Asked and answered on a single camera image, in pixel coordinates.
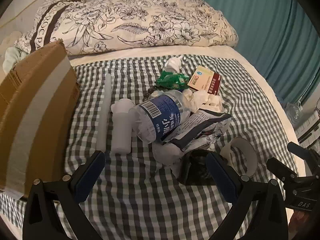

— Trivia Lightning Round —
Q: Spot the floral white duvet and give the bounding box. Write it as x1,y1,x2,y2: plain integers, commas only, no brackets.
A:
14,0,239,55

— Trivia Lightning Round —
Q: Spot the white crumpled plastic wrapper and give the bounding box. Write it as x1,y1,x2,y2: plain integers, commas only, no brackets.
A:
162,56,184,73

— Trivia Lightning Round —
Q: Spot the white foam cylinder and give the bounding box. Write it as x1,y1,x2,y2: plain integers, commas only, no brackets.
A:
111,98,132,155

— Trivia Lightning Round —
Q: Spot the clear plastic bag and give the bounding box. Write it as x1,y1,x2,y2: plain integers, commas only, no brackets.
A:
285,102,304,128

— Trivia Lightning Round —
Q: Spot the clear plastic bottle blue label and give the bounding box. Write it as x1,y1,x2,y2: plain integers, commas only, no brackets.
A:
128,90,192,144

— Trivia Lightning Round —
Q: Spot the black glossy object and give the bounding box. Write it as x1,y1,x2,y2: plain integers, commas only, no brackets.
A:
178,150,225,186

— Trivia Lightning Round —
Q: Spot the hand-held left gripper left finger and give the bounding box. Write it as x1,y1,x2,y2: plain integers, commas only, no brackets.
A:
22,150,107,240

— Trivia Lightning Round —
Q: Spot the brown cardboard box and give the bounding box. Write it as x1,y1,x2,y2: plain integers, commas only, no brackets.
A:
0,41,80,198

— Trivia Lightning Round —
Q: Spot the grey checked blanket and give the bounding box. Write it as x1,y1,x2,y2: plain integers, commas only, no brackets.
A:
0,54,307,240

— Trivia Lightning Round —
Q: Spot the light green towel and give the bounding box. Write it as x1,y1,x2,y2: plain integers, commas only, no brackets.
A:
3,47,28,74

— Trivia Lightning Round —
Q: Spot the white tape roll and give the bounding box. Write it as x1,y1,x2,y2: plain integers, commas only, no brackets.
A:
220,137,258,178

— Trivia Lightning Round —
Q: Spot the white tissue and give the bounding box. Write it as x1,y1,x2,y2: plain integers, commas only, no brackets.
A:
182,89,224,112

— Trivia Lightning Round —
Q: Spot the teal curtain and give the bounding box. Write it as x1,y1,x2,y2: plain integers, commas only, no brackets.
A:
196,0,320,110

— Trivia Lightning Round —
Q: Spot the white striped basket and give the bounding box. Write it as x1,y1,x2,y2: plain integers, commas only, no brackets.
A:
295,110,320,148

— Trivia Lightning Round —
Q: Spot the cream and red medicine box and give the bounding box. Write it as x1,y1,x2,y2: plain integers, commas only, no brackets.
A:
187,66,222,96

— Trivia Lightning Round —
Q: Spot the dark bead bracelet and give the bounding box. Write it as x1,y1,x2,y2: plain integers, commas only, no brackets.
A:
142,86,165,103

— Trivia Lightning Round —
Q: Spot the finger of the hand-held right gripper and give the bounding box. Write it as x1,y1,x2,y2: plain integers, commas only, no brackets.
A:
287,142,320,162
266,158,299,182

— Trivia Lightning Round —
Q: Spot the black white snack packet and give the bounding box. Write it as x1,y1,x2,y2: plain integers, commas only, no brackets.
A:
152,109,233,165

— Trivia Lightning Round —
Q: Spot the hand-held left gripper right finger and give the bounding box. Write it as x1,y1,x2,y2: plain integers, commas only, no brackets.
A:
205,152,290,240

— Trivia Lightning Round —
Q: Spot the long white foam stick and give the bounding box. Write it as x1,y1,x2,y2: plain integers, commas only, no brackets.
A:
97,74,112,153

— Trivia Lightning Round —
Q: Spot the green snack packet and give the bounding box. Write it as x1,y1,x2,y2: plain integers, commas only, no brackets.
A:
156,70,189,90

